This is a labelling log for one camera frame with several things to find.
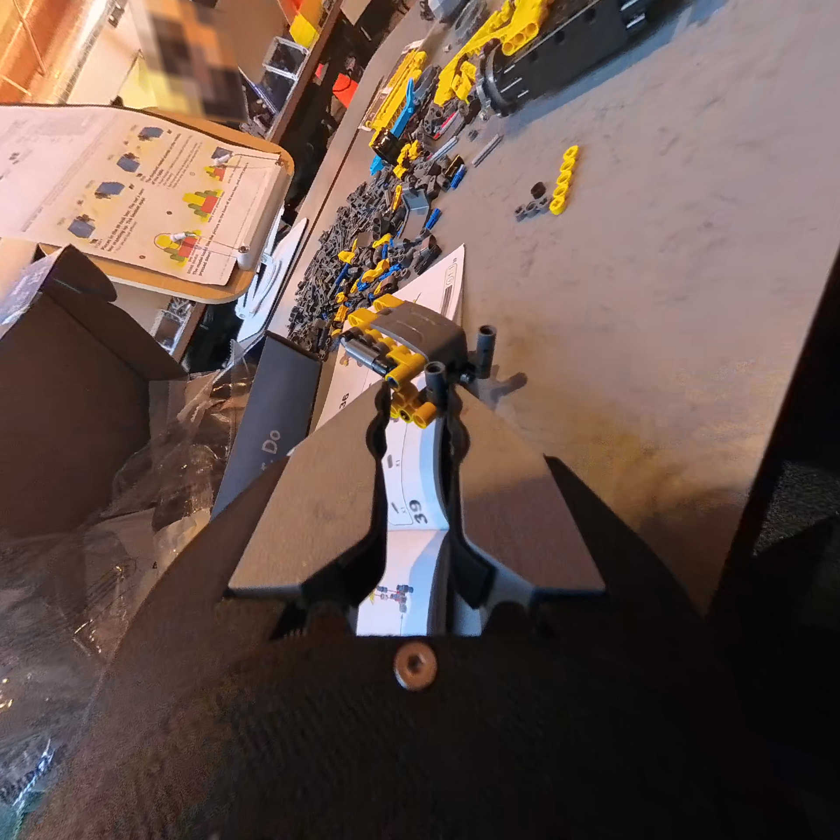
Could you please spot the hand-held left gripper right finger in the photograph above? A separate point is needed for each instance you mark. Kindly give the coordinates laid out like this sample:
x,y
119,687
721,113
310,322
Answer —
x,y
518,518

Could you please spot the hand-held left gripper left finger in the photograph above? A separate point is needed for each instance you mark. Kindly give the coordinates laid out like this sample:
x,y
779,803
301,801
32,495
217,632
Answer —
x,y
315,518

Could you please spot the instruction booklet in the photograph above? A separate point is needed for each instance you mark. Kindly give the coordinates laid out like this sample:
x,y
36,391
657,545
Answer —
x,y
410,479

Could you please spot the grey yellow brick assembly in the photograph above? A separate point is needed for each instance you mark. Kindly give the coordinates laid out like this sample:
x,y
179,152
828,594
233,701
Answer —
x,y
420,325

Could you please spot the yellow five-hole beam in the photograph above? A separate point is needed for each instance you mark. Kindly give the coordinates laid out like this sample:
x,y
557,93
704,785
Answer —
x,y
564,180

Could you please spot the crumpled clear plastic bags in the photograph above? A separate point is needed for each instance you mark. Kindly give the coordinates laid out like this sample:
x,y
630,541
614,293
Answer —
x,y
79,590

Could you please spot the white flat device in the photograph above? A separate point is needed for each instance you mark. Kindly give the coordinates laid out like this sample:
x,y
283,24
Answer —
x,y
282,262

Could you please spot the paper stand with sheet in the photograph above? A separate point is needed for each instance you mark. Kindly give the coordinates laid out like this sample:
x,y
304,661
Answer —
x,y
197,289

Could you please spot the pile of small brick pieces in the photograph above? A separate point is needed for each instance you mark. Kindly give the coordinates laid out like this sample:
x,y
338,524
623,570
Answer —
x,y
328,249

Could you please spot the dark blue cardboard box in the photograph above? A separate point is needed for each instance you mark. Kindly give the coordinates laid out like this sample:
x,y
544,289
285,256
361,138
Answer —
x,y
72,394

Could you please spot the small grey three-hole connector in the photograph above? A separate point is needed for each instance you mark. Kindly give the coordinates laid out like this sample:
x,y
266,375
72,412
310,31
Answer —
x,y
528,210

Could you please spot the small black bush piece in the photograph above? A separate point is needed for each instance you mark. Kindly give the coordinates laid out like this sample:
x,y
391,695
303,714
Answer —
x,y
538,190

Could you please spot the grey curved panel piece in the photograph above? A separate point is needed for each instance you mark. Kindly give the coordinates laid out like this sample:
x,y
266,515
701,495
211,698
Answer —
x,y
417,203

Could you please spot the light grey axle piece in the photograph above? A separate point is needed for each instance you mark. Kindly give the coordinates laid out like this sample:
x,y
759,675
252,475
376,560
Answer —
x,y
489,148

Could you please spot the printed paper sheet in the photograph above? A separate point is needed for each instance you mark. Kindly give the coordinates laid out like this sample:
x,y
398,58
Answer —
x,y
79,177

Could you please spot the blue brick panel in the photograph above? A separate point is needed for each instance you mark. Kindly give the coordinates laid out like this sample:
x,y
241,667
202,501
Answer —
x,y
405,105

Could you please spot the spread of yellow brick panels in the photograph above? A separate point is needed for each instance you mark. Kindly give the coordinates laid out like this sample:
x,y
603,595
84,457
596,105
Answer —
x,y
403,82

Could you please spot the black yellow vehicle model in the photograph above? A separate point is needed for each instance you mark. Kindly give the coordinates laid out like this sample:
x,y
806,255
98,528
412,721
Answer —
x,y
564,59

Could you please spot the coloured plastic blocks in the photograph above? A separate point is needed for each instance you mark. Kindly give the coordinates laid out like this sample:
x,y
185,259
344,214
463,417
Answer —
x,y
303,27

